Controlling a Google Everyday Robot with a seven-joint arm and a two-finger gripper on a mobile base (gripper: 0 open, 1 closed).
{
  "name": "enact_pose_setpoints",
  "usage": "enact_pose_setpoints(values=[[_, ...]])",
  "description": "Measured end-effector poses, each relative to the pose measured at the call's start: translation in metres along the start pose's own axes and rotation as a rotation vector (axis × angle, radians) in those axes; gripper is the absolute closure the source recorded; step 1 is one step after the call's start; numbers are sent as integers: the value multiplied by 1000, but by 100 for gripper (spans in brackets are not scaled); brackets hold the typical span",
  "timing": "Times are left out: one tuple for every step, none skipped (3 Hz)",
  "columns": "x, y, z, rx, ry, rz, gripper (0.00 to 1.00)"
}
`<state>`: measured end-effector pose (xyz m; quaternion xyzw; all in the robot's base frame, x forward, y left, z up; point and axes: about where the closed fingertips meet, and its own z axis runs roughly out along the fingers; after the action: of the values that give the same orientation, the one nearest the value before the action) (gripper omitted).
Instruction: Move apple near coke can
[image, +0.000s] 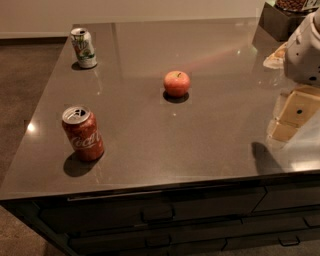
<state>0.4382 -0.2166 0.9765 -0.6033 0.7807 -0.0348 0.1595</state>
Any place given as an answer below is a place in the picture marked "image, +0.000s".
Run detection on dark snack holder box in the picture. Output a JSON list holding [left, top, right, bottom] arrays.
[[259, 0, 320, 41]]

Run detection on red coke can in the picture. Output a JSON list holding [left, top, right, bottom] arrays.
[[62, 105, 104, 162]]

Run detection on red apple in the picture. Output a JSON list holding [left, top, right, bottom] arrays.
[[163, 71, 190, 98]]

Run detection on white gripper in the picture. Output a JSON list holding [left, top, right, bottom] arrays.
[[263, 12, 320, 142]]

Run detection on dark cabinet drawers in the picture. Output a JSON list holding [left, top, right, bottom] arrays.
[[1, 175, 320, 256]]

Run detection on white green soda can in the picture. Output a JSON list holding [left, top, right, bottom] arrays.
[[70, 27, 97, 69]]

